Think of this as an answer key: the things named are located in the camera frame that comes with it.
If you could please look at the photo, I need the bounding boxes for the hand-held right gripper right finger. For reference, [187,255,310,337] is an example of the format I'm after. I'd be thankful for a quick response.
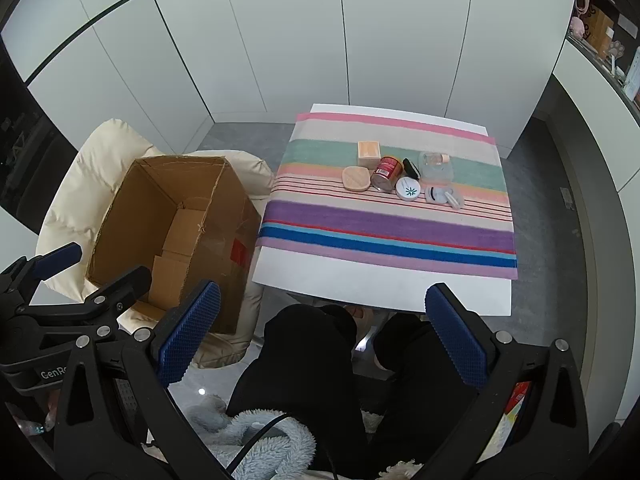
[415,282,591,480]

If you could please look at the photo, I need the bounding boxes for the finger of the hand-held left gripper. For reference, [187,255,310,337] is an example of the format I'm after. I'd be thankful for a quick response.
[0,242,83,306]
[15,266,152,348]

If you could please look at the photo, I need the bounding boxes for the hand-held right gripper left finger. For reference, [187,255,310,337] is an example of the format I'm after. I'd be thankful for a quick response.
[52,281,236,480]

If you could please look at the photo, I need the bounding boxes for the brown cardboard box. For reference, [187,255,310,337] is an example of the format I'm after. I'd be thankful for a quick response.
[85,155,263,336]

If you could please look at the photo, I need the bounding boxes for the white round jar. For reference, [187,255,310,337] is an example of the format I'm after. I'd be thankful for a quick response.
[395,177,421,202]

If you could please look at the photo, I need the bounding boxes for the translucent square container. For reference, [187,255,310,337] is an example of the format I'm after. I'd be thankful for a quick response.
[419,162,455,187]

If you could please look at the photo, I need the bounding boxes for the red can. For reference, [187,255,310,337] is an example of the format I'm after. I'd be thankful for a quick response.
[371,156,404,193]

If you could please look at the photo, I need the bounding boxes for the beige oval compact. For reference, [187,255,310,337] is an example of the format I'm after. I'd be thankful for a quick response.
[341,165,372,192]

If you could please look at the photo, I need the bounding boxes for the small beige square box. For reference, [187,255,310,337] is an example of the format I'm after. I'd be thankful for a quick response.
[357,141,382,170]

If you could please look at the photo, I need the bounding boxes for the person's left hand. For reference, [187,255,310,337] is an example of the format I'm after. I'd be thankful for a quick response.
[12,392,58,436]

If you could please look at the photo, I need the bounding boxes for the person's right black trouser leg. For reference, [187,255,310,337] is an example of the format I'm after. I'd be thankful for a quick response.
[367,312,481,480]

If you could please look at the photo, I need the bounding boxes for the person's black trouser leg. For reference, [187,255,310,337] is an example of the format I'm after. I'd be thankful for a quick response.
[367,312,481,480]
[227,304,371,480]

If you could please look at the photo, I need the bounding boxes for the red yellow paper packet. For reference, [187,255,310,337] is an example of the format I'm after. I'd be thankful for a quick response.
[487,380,533,466]

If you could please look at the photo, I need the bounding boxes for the beige slipper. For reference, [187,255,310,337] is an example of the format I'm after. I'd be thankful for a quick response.
[345,305,376,331]

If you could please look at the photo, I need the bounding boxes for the cream padded chair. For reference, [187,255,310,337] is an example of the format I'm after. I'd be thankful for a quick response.
[35,119,275,368]

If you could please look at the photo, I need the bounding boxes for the person's left black trouser leg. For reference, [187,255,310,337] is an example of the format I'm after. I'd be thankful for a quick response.
[227,304,371,480]

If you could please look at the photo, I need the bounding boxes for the dark glass cabinet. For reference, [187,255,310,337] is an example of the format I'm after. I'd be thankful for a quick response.
[0,50,81,236]

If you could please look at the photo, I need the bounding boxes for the fluffy light blue robe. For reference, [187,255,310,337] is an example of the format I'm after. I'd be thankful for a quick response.
[187,394,318,480]

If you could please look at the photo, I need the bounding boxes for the striped colourful cloth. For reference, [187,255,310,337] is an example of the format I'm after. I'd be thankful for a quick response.
[255,111,518,281]

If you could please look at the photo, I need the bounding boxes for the white counter cabinet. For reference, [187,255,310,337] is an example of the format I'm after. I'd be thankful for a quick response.
[547,40,640,421]

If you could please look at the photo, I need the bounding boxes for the white wardrobe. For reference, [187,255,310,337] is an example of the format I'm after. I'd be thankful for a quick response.
[0,0,583,161]

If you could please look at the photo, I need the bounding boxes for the brown carton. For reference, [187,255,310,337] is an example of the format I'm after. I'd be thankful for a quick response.
[585,7,615,53]

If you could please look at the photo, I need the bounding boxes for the black cable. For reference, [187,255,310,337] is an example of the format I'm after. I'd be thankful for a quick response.
[225,411,335,480]

